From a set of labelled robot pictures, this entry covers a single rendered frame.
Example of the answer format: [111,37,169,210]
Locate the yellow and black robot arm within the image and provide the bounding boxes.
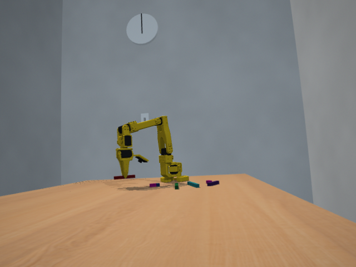
[117,116,189,182]

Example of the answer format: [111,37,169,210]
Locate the turquoise rod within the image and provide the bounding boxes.
[187,181,200,188]

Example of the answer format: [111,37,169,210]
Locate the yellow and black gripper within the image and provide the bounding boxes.
[116,147,149,178]

